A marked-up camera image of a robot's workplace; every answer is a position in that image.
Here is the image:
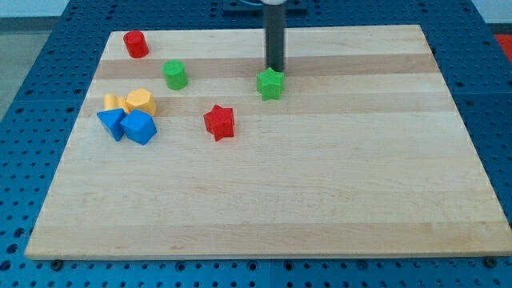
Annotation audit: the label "green star block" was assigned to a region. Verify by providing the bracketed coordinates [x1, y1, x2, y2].
[256, 67, 285, 101]

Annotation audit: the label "red star block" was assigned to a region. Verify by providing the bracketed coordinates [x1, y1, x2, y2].
[203, 105, 234, 142]

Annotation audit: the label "wooden board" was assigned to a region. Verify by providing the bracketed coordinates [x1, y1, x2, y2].
[26, 25, 511, 260]

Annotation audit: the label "green cylinder block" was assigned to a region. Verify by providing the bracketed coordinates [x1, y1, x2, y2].
[162, 60, 188, 90]

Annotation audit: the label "blue cube block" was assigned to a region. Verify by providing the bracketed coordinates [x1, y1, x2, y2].
[121, 110, 157, 145]

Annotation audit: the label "yellow hexagon block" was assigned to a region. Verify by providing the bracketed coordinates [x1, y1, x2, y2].
[126, 88, 157, 116]

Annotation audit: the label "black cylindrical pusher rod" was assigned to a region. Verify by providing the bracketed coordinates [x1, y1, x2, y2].
[262, 0, 286, 72]

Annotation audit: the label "blue triangle block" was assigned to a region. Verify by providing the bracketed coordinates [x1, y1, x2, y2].
[97, 108, 126, 142]

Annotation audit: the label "yellow heart block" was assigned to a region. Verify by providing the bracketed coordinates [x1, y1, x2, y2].
[103, 94, 130, 114]

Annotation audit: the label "red cylinder block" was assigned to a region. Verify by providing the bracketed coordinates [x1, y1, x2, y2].
[123, 30, 149, 58]

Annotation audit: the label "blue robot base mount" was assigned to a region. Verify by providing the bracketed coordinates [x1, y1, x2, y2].
[222, 0, 309, 18]

